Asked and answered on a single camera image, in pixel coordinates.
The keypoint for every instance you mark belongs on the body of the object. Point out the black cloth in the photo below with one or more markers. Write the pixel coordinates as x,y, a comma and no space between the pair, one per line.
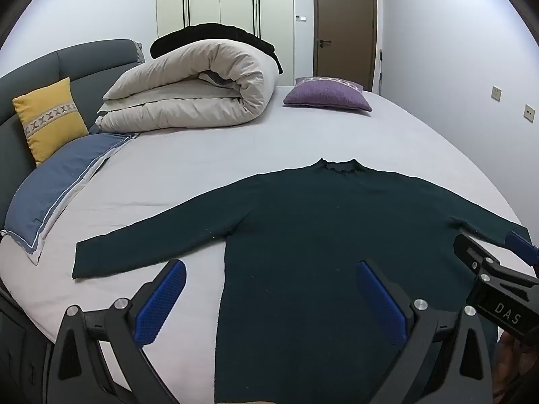
202,33

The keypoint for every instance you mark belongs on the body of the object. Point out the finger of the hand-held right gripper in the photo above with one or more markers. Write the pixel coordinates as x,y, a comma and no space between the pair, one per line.
471,250
522,244

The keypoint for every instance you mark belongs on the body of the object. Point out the brown door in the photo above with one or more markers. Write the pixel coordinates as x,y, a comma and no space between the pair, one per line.
345,21

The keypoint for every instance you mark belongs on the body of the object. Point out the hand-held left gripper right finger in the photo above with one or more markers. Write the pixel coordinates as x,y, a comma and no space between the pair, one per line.
381,303

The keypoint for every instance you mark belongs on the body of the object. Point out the bed with white sheet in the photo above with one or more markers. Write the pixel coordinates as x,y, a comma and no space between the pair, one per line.
252,151

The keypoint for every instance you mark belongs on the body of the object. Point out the thin stick beside door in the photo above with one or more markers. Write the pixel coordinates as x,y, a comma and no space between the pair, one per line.
381,71

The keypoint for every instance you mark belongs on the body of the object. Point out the dark green sweater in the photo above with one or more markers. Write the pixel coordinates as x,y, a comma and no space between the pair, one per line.
316,240

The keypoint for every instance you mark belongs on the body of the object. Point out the person's right hand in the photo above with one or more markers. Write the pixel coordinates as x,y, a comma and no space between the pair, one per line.
518,370

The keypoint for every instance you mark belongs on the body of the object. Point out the beige folded duvet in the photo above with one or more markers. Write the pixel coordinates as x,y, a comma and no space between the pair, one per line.
189,80

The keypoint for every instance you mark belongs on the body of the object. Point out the blue pillow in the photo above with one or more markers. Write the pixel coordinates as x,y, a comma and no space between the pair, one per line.
54,185

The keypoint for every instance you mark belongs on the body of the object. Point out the grey upholstered headboard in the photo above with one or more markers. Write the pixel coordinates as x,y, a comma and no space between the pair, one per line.
84,63

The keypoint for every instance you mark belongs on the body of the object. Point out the purple cushion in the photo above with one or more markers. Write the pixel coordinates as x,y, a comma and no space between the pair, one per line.
326,94

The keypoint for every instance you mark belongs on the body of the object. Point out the yellow patterned cushion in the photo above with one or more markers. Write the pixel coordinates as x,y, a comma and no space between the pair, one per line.
50,118

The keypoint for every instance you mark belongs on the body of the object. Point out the wall socket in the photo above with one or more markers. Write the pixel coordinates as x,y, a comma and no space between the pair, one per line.
497,94
529,113

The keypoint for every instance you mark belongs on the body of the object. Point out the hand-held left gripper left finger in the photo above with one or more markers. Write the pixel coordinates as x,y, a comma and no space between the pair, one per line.
162,303

